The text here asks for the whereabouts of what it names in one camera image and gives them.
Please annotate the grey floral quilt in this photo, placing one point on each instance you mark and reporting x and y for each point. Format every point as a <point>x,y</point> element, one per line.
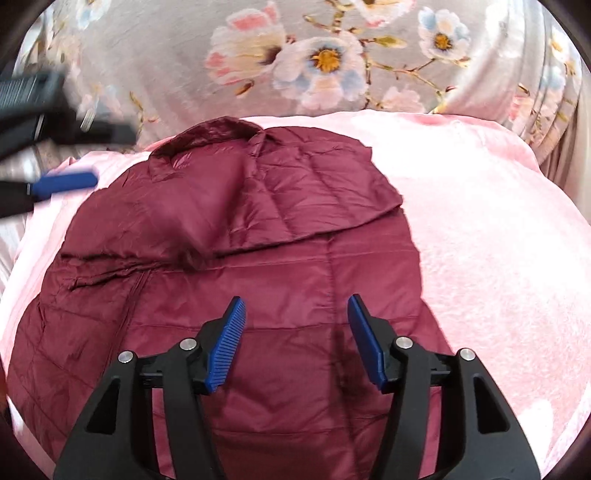
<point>171,64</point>

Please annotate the pink fleece blanket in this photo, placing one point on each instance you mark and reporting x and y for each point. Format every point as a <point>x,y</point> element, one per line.
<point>504,259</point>

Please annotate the maroon quilted puffer jacket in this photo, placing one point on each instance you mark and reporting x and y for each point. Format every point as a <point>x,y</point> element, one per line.
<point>294,220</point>

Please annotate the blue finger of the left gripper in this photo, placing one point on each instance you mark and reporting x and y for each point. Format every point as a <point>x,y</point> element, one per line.
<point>49,185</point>

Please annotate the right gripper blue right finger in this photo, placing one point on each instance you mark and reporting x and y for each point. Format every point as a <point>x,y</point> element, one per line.
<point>480,436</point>

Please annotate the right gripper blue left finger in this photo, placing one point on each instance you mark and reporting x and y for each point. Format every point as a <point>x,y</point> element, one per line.
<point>113,436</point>

